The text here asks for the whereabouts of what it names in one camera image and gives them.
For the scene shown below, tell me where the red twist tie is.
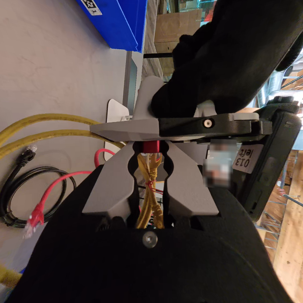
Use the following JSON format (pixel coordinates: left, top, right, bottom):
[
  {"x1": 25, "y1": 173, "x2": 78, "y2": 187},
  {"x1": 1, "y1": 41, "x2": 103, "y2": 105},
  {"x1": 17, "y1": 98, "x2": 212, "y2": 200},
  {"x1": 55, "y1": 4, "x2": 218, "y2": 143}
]
[{"x1": 145, "y1": 179, "x2": 164, "y2": 195}]

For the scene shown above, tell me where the black ethernet cable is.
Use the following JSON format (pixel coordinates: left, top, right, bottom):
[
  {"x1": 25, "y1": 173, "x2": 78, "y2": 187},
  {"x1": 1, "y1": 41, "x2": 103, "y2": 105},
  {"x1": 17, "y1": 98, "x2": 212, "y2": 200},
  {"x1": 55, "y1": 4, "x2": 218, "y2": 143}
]
[{"x1": 0, "y1": 145, "x2": 77, "y2": 229}]

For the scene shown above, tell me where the red ethernet cable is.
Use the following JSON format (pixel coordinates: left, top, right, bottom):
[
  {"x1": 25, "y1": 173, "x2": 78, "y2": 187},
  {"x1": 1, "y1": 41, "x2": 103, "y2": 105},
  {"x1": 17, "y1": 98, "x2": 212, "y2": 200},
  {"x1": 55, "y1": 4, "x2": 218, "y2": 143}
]
[{"x1": 22, "y1": 148, "x2": 116, "y2": 240}]

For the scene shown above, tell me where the red ethernet coupler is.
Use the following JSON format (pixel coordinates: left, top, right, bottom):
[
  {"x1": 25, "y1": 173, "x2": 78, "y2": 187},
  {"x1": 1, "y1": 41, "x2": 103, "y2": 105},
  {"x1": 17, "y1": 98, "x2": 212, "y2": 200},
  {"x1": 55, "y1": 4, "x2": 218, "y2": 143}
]
[{"x1": 142, "y1": 140, "x2": 161, "y2": 154}]

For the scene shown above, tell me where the blue storage bin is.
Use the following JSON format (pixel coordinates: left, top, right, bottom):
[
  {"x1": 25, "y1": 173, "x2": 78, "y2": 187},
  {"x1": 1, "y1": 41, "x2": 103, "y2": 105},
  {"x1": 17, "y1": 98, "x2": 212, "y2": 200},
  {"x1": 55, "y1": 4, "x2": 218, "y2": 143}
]
[{"x1": 75, "y1": 0, "x2": 149, "y2": 53}]

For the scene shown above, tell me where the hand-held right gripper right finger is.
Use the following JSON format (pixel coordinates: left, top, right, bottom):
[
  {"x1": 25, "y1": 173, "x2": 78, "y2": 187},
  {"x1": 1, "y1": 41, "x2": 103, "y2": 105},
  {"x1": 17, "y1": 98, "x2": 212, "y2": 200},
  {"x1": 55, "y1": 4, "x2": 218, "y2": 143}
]
[{"x1": 163, "y1": 141, "x2": 220, "y2": 218}]

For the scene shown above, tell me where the cardboard box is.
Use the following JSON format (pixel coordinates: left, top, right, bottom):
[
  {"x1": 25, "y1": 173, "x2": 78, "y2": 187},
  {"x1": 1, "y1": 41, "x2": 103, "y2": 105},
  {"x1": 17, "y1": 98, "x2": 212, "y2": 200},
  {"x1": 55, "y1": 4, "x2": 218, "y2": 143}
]
[{"x1": 153, "y1": 9, "x2": 203, "y2": 74}]

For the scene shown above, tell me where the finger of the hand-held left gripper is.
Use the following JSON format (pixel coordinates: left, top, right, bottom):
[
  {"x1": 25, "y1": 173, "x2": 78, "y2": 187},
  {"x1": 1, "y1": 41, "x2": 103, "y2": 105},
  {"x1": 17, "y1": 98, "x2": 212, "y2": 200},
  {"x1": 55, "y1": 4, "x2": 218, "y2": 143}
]
[{"x1": 89, "y1": 118, "x2": 162, "y2": 142}]

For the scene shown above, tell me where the person's left forearm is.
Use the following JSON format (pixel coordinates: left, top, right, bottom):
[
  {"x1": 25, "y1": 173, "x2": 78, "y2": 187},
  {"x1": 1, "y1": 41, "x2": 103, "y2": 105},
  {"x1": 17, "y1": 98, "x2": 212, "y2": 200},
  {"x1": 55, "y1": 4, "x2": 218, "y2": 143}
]
[{"x1": 196, "y1": 0, "x2": 303, "y2": 82}]

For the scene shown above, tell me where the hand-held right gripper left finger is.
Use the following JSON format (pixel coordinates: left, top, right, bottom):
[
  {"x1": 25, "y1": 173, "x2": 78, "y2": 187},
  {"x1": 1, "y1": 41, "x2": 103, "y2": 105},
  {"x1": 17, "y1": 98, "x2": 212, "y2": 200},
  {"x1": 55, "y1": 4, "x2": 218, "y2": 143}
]
[{"x1": 82, "y1": 142, "x2": 140, "y2": 218}]

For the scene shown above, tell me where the yellow ethernet cable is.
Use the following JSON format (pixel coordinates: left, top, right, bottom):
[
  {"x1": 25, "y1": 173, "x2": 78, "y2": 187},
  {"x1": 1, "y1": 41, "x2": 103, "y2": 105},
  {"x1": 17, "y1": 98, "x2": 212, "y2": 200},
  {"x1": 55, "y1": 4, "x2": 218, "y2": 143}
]
[{"x1": 0, "y1": 113, "x2": 165, "y2": 229}]

